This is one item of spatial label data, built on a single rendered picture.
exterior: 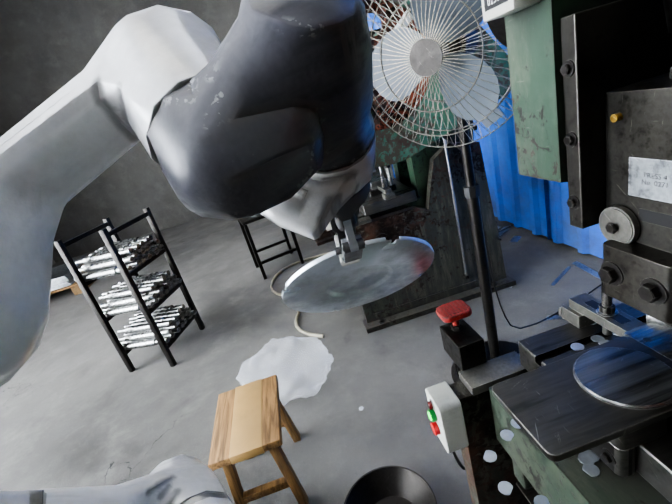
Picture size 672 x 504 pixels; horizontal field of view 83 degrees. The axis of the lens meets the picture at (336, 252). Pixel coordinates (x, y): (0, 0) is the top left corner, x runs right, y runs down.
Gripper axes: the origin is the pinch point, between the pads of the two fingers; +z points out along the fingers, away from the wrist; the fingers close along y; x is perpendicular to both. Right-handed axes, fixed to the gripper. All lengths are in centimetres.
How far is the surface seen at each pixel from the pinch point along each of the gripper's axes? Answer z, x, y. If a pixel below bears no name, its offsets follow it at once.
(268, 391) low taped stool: 97, 39, -3
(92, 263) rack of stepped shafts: 144, 140, 104
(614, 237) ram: -1.6, -35.8, -10.7
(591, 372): 10.3, -29.8, -26.3
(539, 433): 6.2, -17.2, -31.3
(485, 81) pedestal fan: 28, -52, 49
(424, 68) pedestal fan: 28, -39, 61
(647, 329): 14, -44, -23
